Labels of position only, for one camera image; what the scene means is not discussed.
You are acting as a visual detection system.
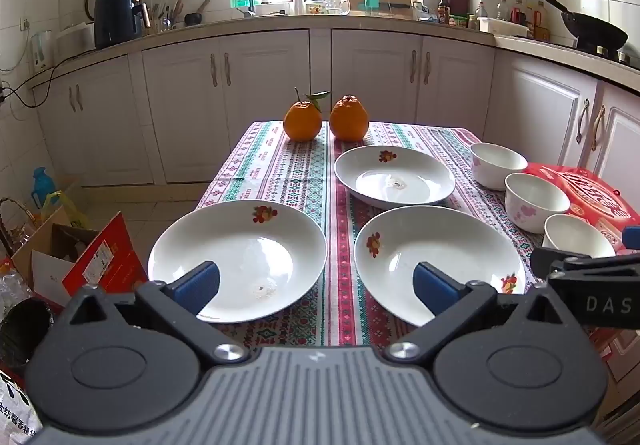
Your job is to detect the utensil holder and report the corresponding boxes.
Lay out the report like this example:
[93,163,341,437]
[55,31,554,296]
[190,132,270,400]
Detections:
[144,0,186,34]

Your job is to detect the blue thermos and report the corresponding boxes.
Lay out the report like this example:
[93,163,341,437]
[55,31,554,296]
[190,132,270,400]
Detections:
[32,167,55,216]

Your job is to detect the black air fryer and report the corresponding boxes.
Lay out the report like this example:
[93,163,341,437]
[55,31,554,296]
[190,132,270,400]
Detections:
[94,0,144,50]

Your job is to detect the red and white cardboard box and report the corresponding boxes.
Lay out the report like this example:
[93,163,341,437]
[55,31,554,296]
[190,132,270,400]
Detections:
[12,211,149,307]

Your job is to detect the small black pot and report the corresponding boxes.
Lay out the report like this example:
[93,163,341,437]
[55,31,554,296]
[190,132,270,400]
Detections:
[183,0,211,26]

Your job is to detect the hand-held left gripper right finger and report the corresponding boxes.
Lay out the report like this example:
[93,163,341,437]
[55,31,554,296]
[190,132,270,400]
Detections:
[387,261,576,368]

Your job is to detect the yellow plastic bag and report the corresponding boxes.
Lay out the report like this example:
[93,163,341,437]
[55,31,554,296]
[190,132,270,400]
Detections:
[44,191,92,229]

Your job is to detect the black wok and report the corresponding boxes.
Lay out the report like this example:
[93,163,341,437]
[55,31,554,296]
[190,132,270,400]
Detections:
[532,0,630,52]

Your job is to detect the red gift box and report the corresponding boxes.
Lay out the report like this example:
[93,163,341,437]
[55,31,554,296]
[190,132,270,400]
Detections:
[522,162,640,376]

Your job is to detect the white pink-flower bowl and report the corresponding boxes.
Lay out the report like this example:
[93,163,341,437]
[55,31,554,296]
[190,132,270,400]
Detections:
[542,214,617,260]
[470,142,528,191]
[504,172,571,234]

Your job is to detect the beige kitchen countertop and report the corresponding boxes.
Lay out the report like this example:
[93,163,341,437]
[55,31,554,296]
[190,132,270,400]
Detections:
[31,12,640,98]

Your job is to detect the black power cable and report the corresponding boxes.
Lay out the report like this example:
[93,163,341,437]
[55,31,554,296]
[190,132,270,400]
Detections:
[0,45,97,108]

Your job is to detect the patterned tablecloth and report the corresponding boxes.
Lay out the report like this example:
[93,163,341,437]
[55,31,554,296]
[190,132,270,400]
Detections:
[195,120,551,351]

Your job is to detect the white plastic pitcher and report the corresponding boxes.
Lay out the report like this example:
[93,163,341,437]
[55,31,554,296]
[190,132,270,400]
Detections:
[31,29,55,71]

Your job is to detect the white floral plate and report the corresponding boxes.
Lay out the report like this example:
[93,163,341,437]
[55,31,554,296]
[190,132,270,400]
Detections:
[334,145,456,210]
[147,200,328,324]
[354,206,527,327]

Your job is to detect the white tray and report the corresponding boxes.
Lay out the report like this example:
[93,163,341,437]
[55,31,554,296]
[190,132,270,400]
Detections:
[477,16,530,38]

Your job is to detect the steel electric kettle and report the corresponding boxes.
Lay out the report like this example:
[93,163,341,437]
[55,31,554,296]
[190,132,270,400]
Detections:
[83,0,112,23]

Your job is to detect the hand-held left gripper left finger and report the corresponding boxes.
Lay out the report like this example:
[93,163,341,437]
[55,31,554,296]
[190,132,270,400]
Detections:
[55,261,249,368]

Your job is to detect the black trash bin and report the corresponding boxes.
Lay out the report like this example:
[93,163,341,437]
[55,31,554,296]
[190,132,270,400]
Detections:
[0,297,55,368]

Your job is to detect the white kitchen cabinets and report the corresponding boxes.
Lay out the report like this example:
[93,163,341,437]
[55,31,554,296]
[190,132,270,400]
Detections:
[32,27,640,246]

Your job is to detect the white printed bag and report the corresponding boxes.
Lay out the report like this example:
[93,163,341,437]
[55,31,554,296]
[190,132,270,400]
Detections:
[0,369,42,445]

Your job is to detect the wicker basket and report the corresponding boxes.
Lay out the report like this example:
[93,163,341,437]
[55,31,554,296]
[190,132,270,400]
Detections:
[0,197,37,258]

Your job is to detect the orange with leaf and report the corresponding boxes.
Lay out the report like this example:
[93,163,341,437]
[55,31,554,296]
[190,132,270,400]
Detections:
[283,87,332,143]

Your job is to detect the white rice cooker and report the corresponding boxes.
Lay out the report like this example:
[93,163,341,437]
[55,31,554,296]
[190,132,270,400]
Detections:
[55,22,96,58]

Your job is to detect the gas stove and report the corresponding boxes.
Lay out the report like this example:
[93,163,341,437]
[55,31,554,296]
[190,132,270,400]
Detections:
[569,41,640,70]

